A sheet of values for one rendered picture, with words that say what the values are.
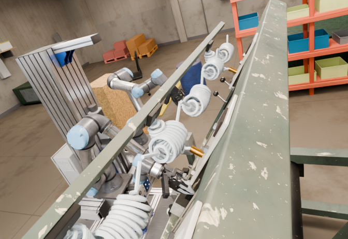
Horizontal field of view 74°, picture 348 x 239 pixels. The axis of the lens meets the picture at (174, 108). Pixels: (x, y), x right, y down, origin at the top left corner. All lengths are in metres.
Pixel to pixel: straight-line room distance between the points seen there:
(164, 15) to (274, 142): 10.21
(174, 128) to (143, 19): 10.46
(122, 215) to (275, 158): 0.24
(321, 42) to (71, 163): 3.68
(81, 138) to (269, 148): 1.05
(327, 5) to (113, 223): 3.92
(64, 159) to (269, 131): 1.81
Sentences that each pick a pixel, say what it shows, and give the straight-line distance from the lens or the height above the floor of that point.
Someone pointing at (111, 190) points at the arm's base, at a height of 1.06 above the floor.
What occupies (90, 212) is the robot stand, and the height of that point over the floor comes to 0.95.
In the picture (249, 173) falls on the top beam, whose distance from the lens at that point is 0.32.
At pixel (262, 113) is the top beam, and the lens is 0.44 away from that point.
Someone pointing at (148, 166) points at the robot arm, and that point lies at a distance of 1.25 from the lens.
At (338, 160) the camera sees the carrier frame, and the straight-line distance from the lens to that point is 2.08.
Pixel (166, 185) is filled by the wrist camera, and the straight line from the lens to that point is 1.22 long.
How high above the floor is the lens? 2.14
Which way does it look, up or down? 27 degrees down
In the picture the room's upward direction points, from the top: 18 degrees counter-clockwise
